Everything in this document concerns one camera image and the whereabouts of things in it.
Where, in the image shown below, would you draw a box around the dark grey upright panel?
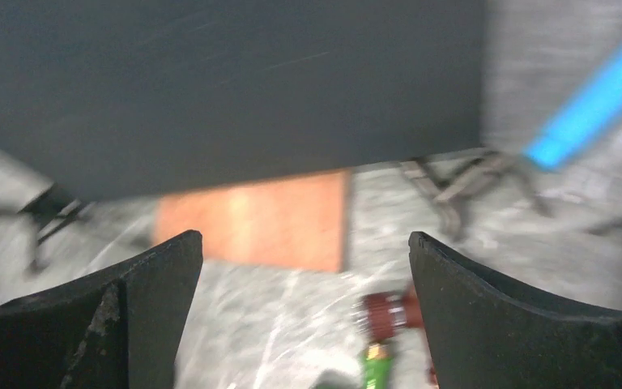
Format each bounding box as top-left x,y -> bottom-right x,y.
0,1 -> 487,201

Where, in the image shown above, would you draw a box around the maroon spray nozzle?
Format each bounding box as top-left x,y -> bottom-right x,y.
353,284 -> 424,342

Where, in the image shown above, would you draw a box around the black tripod shock mount stand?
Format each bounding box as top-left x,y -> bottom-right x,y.
0,184 -> 91,275

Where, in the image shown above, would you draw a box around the brown wooden board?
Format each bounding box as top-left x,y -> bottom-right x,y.
152,169 -> 351,272

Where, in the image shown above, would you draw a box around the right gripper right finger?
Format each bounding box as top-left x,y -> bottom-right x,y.
409,232 -> 622,389

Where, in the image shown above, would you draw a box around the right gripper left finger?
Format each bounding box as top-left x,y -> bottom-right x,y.
0,230 -> 203,388

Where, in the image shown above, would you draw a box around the green spray nozzle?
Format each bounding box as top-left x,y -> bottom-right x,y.
362,342 -> 393,389

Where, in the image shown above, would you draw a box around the blue handheld microphone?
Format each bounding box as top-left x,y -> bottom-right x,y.
523,46 -> 622,170

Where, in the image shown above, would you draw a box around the metal locking pliers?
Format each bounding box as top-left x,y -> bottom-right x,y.
398,150 -> 552,242

